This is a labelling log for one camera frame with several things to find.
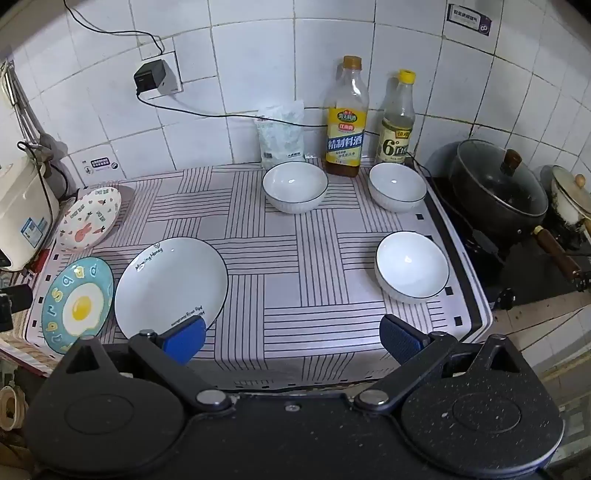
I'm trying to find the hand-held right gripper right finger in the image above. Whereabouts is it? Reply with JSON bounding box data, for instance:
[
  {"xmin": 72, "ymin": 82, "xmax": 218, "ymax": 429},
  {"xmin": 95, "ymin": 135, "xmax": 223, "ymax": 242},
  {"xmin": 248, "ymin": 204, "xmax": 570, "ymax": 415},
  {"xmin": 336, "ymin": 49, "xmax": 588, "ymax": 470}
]
[{"xmin": 353, "ymin": 314, "xmax": 536, "ymax": 414}]

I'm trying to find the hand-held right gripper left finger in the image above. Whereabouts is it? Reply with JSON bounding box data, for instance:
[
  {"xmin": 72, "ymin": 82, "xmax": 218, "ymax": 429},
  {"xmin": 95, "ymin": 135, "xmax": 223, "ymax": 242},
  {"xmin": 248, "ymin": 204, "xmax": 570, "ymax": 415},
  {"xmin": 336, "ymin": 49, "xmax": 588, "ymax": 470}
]
[{"xmin": 53, "ymin": 315, "xmax": 234, "ymax": 414}]

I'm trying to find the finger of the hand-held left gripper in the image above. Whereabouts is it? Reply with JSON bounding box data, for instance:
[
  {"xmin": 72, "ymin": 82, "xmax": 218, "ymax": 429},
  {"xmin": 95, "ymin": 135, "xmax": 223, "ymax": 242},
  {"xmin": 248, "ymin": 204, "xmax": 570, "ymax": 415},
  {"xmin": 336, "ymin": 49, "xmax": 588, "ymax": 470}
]
[{"xmin": 0, "ymin": 285, "xmax": 34, "ymax": 333}]

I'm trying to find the white plate with black rim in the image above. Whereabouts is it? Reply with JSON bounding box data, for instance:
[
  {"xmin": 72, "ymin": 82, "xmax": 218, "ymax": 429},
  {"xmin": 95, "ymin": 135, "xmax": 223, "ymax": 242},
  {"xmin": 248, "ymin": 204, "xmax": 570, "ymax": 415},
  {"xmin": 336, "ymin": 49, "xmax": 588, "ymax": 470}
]
[{"xmin": 114, "ymin": 237, "xmax": 229, "ymax": 344}]

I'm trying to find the blue fried egg plate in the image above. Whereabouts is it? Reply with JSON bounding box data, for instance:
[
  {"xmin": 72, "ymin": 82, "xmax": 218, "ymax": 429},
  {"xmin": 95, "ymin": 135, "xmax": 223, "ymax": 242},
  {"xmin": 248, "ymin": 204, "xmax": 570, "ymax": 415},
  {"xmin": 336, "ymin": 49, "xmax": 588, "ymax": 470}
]
[{"xmin": 41, "ymin": 257, "xmax": 115, "ymax": 355}]

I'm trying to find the white bowl with black rim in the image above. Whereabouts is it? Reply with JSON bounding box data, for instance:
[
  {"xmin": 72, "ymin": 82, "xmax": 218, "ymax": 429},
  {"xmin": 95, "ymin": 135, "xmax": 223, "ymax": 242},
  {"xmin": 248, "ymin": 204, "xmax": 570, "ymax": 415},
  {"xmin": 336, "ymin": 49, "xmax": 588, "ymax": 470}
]
[
  {"xmin": 374, "ymin": 231, "xmax": 450, "ymax": 304},
  {"xmin": 368, "ymin": 162, "xmax": 428, "ymax": 213},
  {"xmin": 262, "ymin": 161, "xmax": 329, "ymax": 215}
]

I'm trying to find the bunny carrot print plate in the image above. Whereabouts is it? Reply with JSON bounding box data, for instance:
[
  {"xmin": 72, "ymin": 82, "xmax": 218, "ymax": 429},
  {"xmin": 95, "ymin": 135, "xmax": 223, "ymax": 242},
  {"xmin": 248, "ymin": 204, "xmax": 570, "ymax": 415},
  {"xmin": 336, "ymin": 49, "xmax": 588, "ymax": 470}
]
[{"xmin": 55, "ymin": 185, "xmax": 123, "ymax": 251}]

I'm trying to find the red striped cloth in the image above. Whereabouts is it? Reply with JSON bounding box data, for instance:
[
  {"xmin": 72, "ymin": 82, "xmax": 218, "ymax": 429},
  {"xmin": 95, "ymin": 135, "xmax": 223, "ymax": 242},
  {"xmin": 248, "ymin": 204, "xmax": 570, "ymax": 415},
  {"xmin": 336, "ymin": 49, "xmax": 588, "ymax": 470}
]
[{"xmin": 0, "ymin": 249, "xmax": 55, "ymax": 377}]

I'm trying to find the white rice cooker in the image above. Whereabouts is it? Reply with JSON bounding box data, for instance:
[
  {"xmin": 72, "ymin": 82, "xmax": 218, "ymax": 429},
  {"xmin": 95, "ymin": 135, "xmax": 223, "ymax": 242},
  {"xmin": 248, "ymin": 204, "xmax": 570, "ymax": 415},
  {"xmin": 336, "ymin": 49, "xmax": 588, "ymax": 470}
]
[{"xmin": 0, "ymin": 150, "xmax": 61, "ymax": 273}]

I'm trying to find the striped table cover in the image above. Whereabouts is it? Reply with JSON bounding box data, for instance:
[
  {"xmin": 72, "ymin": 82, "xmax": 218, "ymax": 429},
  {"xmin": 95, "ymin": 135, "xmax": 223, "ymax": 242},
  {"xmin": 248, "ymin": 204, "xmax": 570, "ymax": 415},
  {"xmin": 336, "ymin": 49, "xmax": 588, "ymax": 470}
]
[{"xmin": 23, "ymin": 164, "xmax": 494, "ymax": 393}]

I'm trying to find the black gas stove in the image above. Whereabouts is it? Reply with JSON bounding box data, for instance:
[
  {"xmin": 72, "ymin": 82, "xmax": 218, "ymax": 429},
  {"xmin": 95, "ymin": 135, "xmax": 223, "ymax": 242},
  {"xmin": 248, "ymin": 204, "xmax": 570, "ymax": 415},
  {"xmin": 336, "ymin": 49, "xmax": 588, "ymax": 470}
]
[{"xmin": 425, "ymin": 175, "xmax": 591, "ymax": 311}]

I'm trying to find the glass wok lid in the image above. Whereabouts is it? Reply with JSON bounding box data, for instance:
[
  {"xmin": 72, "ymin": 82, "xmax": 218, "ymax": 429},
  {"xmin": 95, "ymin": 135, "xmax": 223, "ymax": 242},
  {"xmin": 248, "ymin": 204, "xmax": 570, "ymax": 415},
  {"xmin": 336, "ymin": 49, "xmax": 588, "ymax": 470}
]
[{"xmin": 455, "ymin": 140, "xmax": 549, "ymax": 217}]

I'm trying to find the clear vinegar bottle yellow cap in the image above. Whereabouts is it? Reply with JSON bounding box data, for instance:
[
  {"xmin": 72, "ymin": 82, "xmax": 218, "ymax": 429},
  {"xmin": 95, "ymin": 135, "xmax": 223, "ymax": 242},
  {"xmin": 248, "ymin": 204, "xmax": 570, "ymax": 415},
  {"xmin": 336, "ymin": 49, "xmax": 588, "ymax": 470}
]
[{"xmin": 375, "ymin": 69, "xmax": 416, "ymax": 166}]

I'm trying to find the cooking wine bottle yellow label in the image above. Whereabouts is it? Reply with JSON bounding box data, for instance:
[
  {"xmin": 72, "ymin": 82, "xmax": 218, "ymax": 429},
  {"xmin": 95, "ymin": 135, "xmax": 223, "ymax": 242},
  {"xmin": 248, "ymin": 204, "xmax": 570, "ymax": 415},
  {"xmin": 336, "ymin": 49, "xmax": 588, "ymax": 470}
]
[{"xmin": 324, "ymin": 55, "xmax": 370, "ymax": 178}]

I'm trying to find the small white enamel pot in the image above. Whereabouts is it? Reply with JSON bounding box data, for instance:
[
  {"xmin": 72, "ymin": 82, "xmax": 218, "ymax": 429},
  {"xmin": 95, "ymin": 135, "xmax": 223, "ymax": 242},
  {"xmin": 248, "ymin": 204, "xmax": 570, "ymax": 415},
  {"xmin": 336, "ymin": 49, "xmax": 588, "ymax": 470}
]
[{"xmin": 549, "ymin": 165, "xmax": 591, "ymax": 241}]

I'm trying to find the white salt bag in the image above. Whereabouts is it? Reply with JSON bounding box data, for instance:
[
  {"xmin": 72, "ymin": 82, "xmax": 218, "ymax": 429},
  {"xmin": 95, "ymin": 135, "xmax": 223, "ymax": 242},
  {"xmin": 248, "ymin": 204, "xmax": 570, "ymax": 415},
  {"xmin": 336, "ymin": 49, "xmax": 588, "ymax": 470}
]
[{"xmin": 256, "ymin": 100, "xmax": 305, "ymax": 169}]

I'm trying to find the black power adapter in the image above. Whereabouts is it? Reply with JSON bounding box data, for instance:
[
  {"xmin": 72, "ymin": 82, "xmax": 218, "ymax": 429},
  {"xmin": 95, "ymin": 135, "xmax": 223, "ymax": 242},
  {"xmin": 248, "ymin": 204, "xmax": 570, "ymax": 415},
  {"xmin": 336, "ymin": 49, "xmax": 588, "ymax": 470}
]
[{"xmin": 134, "ymin": 59, "xmax": 168, "ymax": 95}]

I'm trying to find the rice cooker black cord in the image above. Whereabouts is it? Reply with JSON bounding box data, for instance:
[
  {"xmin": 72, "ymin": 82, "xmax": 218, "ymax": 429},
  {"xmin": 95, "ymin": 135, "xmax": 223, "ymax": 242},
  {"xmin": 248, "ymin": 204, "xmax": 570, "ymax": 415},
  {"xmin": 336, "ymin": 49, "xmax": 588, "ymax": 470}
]
[{"xmin": 17, "ymin": 141, "xmax": 70, "ymax": 199}]

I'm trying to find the black wok with wooden handle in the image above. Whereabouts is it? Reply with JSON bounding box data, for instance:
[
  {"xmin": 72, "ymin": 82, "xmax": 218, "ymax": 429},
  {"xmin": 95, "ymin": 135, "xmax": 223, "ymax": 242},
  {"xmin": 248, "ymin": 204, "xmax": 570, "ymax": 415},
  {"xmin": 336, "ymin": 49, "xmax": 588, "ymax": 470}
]
[{"xmin": 425, "ymin": 138, "xmax": 587, "ymax": 291}]

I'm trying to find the white wall meter sticker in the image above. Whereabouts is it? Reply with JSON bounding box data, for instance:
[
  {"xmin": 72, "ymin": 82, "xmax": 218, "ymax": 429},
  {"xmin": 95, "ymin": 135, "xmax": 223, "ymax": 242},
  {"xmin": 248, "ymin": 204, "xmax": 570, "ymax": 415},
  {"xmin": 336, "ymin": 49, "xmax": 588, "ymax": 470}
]
[{"xmin": 82, "ymin": 157, "xmax": 118, "ymax": 174}]

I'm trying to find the black power cable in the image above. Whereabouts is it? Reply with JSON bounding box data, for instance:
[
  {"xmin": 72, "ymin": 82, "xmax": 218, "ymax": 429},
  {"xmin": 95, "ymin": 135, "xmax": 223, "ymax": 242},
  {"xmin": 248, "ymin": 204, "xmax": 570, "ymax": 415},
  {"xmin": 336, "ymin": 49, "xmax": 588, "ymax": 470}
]
[
  {"xmin": 62, "ymin": 0, "xmax": 166, "ymax": 58},
  {"xmin": 135, "ymin": 90, "xmax": 467, "ymax": 232}
]

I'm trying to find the white wall socket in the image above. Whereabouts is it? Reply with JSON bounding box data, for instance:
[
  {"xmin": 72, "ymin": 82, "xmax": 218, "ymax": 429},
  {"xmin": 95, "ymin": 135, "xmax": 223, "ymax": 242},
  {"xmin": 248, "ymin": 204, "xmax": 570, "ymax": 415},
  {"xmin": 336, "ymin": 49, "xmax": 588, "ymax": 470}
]
[{"xmin": 139, "ymin": 51, "xmax": 184, "ymax": 100}]

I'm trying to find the wall label sticker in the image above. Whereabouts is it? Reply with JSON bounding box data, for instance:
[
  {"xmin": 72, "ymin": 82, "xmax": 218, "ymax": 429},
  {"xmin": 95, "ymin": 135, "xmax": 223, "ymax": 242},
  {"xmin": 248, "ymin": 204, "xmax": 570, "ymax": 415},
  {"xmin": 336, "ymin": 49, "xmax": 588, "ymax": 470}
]
[{"xmin": 445, "ymin": 4, "xmax": 495, "ymax": 38}]

